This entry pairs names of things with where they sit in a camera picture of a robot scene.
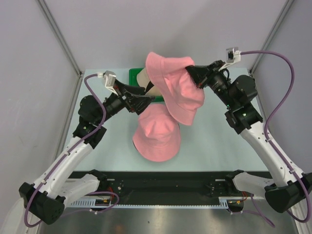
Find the aluminium frame post left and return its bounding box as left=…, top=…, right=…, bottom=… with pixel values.
left=36, top=0, right=82, bottom=77

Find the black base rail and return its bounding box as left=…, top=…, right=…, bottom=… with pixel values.
left=50, top=170, right=244, bottom=207

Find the green plastic tray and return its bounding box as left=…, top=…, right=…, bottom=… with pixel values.
left=129, top=68, right=164, bottom=103

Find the aluminium frame post right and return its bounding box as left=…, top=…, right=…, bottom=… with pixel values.
left=249, top=0, right=295, bottom=75

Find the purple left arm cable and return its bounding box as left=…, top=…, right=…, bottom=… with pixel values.
left=24, top=74, right=108, bottom=229

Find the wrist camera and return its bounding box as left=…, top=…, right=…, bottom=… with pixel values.
left=97, top=71, right=117, bottom=94
left=219, top=47, right=241, bottom=71

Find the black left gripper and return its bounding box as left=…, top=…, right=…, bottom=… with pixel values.
left=96, top=79, right=155, bottom=125

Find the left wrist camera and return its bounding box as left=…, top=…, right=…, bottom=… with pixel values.
left=97, top=71, right=117, bottom=94

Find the aluminium frame post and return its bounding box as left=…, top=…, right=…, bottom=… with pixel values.
left=36, top=0, right=82, bottom=77
left=249, top=0, right=295, bottom=75

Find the beige smile bucket hat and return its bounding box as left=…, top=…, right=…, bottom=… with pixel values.
left=136, top=68, right=161, bottom=97

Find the pink bucket hat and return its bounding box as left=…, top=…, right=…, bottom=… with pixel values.
left=145, top=52, right=205, bottom=126
left=133, top=104, right=181, bottom=162

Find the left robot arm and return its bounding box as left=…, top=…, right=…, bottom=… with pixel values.
left=19, top=80, right=155, bottom=228

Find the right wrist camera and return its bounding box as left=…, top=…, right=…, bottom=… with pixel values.
left=219, top=47, right=241, bottom=71

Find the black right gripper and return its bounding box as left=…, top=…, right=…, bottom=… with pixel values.
left=185, top=60, right=236, bottom=109

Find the white cable duct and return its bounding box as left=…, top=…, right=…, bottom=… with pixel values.
left=74, top=197, right=244, bottom=213

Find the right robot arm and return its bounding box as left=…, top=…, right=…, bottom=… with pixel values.
left=186, top=60, right=312, bottom=213

